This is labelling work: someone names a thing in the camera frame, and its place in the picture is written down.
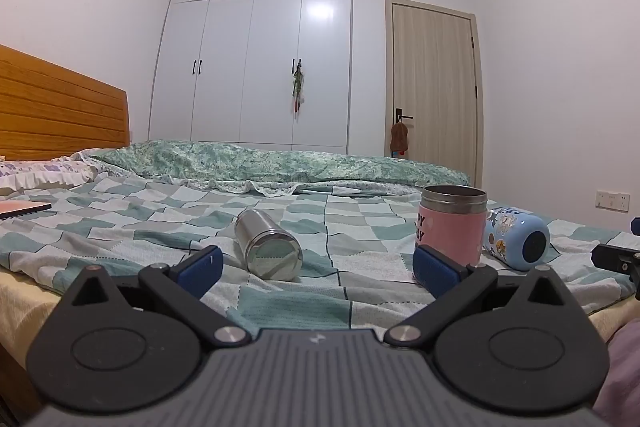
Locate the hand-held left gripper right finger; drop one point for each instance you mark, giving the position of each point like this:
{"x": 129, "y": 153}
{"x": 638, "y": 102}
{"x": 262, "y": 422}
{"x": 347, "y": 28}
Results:
{"x": 434, "y": 274}

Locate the green floral quilt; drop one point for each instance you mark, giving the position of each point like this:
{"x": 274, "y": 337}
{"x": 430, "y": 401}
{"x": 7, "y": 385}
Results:
{"x": 260, "y": 164}

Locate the orange flat book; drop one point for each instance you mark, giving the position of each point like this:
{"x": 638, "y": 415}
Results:
{"x": 20, "y": 208}

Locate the light wooden door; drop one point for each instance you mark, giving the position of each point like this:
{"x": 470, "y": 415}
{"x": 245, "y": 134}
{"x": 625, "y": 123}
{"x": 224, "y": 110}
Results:
{"x": 432, "y": 72}

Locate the silver steel cup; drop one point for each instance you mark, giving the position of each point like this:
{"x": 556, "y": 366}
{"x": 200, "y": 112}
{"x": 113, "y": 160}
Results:
{"x": 267, "y": 247}

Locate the white wall socket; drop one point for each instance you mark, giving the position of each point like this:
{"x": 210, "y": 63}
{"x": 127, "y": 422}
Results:
{"x": 612, "y": 200}

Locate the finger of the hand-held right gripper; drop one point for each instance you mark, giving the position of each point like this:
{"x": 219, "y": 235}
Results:
{"x": 617, "y": 259}
{"x": 636, "y": 226}

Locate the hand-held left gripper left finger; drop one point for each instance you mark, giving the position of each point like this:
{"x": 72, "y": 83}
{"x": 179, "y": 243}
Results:
{"x": 202, "y": 271}

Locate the green hanging ornament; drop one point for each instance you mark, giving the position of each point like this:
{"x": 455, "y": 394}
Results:
{"x": 298, "y": 82}

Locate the wooden bed frame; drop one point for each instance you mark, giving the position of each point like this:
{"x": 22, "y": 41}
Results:
{"x": 15, "y": 382}

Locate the brown hanging pouch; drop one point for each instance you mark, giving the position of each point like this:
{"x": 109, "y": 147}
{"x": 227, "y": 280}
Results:
{"x": 400, "y": 137}

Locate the white wardrobe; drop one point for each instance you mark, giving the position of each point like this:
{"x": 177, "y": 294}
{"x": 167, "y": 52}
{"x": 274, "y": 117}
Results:
{"x": 250, "y": 57}

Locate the yellow mattress cover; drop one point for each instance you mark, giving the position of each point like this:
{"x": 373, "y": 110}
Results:
{"x": 20, "y": 302}

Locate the pink cloth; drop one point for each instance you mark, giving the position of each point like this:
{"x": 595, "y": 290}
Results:
{"x": 622, "y": 382}

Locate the checkered green bed sheet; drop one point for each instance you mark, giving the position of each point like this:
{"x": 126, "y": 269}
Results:
{"x": 150, "y": 217}

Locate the wooden headboard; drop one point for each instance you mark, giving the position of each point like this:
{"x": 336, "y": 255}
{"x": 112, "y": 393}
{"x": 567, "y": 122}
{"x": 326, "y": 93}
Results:
{"x": 55, "y": 112}

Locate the purple floral ruffled pillow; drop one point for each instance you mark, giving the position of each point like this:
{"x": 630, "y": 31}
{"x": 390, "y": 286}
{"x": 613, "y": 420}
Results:
{"x": 40, "y": 172}

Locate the blue cartoon print cup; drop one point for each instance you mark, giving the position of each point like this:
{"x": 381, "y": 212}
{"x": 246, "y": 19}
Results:
{"x": 512, "y": 234}

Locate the pink steel-rimmed cup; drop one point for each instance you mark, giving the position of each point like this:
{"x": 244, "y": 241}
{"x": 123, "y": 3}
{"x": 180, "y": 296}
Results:
{"x": 452, "y": 227}

